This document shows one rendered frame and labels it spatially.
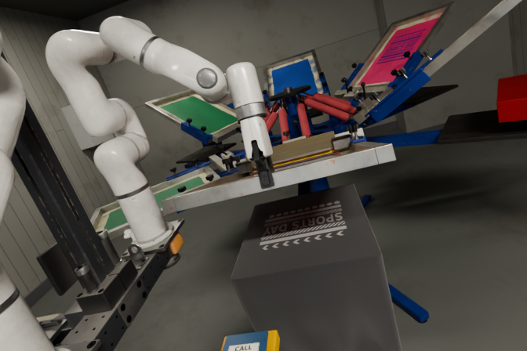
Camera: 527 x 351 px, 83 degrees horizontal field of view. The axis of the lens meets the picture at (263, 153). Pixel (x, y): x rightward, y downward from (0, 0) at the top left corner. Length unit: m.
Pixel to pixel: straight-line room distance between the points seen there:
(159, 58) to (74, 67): 0.23
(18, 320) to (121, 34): 0.58
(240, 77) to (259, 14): 4.33
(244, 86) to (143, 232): 0.51
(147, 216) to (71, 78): 0.41
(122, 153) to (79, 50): 0.27
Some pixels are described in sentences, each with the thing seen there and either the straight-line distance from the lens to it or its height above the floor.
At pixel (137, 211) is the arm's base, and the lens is 0.91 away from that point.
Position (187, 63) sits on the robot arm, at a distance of 0.69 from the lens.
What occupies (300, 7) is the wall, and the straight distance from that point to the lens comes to 5.01.
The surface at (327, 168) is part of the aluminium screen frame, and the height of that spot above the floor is 1.25.
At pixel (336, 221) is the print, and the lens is 1.07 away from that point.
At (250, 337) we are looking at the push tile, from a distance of 0.77.
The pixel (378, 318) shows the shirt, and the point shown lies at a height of 0.73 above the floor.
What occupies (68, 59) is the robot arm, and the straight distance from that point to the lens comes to 0.87.
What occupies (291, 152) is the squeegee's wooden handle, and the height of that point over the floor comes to 1.14.
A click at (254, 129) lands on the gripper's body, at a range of 0.68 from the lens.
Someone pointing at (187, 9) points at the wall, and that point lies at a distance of 5.28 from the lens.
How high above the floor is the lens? 1.50
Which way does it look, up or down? 15 degrees down
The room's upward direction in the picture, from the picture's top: 18 degrees counter-clockwise
